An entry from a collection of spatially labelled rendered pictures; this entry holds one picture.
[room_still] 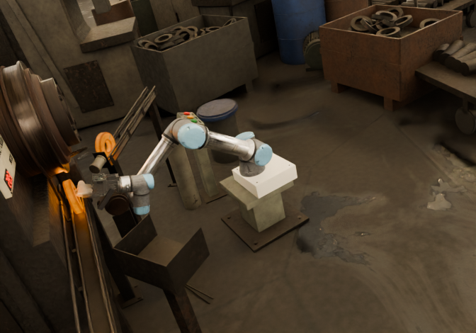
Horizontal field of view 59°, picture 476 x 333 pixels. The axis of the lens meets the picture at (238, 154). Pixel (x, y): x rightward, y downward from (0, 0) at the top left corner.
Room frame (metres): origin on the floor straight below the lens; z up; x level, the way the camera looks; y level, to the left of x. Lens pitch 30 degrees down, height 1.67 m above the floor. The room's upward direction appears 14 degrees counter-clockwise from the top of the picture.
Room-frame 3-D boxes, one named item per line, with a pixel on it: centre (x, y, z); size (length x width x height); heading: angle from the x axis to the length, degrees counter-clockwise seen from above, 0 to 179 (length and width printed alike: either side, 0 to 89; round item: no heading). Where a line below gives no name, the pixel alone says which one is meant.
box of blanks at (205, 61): (4.34, 0.23, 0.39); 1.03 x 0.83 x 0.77; 122
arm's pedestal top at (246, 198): (2.06, -0.06, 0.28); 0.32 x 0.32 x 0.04; 24
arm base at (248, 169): (2.06, -0.06, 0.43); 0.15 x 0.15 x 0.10
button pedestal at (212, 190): (2.49, 0.24, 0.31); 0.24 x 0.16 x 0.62; 17
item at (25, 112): (1.62, 0.75, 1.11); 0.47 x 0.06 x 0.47; 17
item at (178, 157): (2.40, 0.38, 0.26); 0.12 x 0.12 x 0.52
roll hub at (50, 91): (1.65, 0.65, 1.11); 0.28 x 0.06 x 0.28; 17
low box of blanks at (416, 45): (3.50, -1.49, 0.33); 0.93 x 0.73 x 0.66; 24
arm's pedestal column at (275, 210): (2.06, -0.06, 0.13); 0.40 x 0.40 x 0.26; 24
